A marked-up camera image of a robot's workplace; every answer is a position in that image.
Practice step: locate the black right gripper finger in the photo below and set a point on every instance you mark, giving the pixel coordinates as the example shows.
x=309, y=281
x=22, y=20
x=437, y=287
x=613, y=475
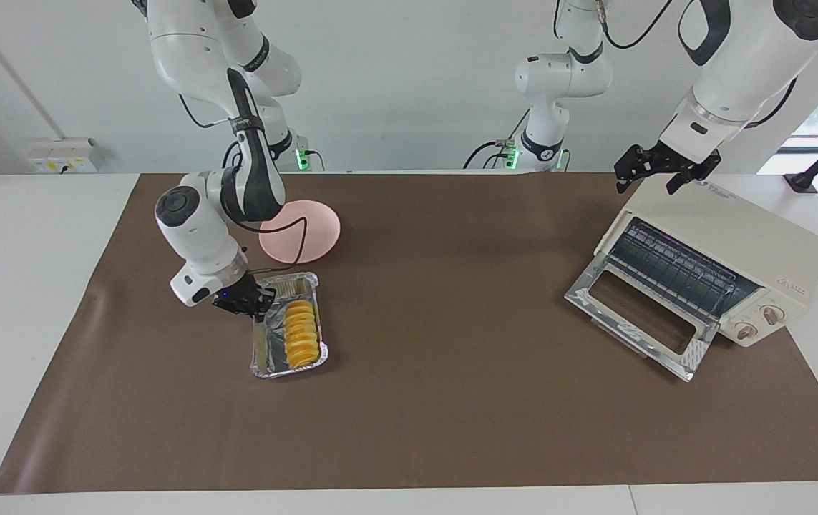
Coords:
x=265, y=293
x=260, y=310

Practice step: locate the cream toaster oven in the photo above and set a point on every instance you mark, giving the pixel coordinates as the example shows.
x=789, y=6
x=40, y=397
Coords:
x=738, y=229

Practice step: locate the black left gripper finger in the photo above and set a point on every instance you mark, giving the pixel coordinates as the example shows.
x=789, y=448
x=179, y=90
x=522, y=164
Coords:
x=629, y=168
x=695, y=177

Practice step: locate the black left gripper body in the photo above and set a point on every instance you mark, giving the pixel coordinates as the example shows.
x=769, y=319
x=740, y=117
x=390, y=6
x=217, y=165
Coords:
x=670, y=157

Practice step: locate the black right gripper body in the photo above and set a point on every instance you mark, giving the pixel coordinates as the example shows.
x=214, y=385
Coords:
x=237, y=297

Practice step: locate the sliced yellow bread loaf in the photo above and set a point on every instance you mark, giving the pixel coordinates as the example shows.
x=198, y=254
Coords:
x=301, y=336

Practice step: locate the white wall socket box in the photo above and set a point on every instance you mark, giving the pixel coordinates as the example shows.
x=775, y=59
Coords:
x=65, y=157

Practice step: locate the glass oven door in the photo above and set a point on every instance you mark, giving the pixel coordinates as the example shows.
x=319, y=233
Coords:
x=691, y=357

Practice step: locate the aluminium foil tray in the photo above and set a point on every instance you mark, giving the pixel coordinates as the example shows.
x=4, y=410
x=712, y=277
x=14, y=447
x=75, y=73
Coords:
x=269, y=357

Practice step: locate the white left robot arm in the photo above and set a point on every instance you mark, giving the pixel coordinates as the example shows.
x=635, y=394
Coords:
x=745, y=71

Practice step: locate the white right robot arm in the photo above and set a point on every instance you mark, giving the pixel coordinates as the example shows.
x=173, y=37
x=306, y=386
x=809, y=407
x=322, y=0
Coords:
x=197, y=229

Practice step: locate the brown table mat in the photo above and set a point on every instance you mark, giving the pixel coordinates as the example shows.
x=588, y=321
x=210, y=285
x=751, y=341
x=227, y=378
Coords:
x=451, y=415

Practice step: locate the round oven knob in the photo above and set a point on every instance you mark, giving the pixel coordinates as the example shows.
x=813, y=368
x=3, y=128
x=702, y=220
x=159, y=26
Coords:
x=772, y=313
x=745, y=331

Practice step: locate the pink round plate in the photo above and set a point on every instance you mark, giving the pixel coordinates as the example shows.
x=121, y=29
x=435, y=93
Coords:
x=319, y=229

